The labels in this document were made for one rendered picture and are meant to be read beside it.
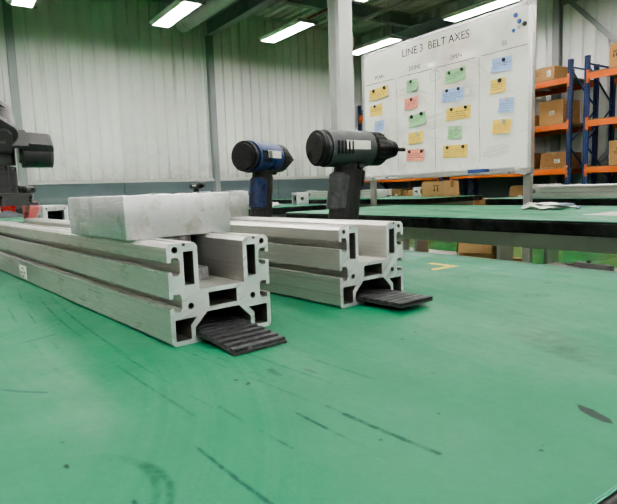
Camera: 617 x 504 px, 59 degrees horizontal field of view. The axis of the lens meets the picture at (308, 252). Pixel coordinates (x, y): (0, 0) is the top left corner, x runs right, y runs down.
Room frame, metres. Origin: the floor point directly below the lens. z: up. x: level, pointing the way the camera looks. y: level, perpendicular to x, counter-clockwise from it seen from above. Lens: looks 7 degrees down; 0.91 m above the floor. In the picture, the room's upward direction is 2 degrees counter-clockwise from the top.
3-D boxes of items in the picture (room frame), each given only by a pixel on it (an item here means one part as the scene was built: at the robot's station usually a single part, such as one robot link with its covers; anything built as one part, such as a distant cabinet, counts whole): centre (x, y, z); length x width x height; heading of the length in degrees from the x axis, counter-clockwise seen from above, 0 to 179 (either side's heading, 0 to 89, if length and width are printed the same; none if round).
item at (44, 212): (2.04, 0.97, 0.83); 0.11 x 0.10 x 0.10; 131
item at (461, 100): (3.90, -0.95, 0.97); 1.50 x 0.50 x 1.95; 35
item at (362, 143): (0.93, -0.10, 0.89); 0.20 x 0.08 x 0.22; 124
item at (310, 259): (0.89, 0.19, 0.82); 0.80 x 0.10 x 0.09; 40
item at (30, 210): (1.13, 0.60, 0.86); 0.07 x 0.07 x 0.09; 40
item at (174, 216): (0.58, 0.17, 0.87); 0.16 x 0.11 x 0.07; 40
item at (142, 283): (0.77, 0.33, 0.82); 0.80 x 0.10 x 0.09; 40
